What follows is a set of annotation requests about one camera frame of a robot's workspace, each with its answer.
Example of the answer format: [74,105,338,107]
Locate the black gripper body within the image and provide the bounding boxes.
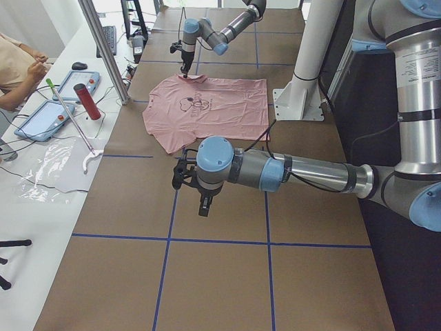
[181,50,194,66]
[199,188,221,204]

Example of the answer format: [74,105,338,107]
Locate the pink Snoopy t-shirt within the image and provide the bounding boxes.
[143,74,269,154]

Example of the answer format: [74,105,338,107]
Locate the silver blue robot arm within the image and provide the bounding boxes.
[191,1,440,232]
[170,0,267,78]

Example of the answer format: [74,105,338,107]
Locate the black power adapter box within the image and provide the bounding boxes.
[132,35,145,63]

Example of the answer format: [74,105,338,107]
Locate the black monitor stand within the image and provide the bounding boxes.
[120,0,149,41]

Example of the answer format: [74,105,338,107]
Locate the black keyboard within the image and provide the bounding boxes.
[102,26,117,55]

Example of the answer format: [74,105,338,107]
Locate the far blue teach pendant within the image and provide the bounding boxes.
[52,70,102,102]

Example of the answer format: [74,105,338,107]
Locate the blue teach pendant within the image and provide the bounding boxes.
[52,70,102,102]
[14,101,69,142]

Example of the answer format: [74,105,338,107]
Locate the red cylindrical bottle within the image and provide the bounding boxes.
[73,83,101,120]

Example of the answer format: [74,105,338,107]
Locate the black computer mouse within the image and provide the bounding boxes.
[71,61,88,70]

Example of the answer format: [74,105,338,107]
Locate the clear plastic bag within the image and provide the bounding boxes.
[13,137,88,204]

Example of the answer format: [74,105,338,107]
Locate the near blue teach pendant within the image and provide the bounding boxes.
[14,101,69,142]

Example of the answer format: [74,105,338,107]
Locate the seated person beige shirt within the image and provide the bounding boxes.
[1,33,50,111]

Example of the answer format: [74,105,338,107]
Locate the black tripod legs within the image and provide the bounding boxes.
[1,239,32,290]

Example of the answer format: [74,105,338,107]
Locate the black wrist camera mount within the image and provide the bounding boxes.
[172,148,198,190]
[170,39,183,54]

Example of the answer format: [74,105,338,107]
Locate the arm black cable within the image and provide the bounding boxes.
[177,6,214,52]
[244,118,400,194]

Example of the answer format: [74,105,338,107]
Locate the aluminium frame post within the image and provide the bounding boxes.
[78,0,130,105]

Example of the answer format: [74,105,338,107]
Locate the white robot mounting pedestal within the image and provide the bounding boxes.
[273,0,343,121]

